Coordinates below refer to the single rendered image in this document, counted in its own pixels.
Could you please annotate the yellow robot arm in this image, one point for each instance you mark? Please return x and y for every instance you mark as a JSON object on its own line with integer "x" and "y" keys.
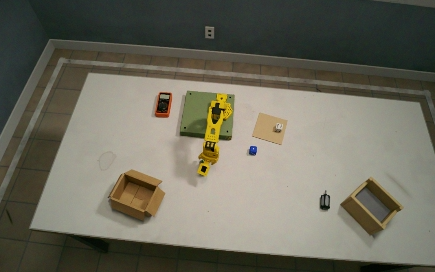
{"x": 218, "y": 110}

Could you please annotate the orange digital multimeter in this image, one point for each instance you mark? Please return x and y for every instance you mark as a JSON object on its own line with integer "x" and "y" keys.
{"x": 163, "y": 105}

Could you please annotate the tan flat mat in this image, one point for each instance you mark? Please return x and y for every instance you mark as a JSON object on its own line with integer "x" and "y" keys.
{"x": 265, "y": 128}

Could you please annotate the blue die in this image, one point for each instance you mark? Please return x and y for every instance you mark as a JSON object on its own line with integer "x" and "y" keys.
{"x": 253, "y": 150}

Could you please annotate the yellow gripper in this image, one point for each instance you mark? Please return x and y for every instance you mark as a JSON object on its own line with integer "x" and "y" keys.
{"x": 204, "y": 167}

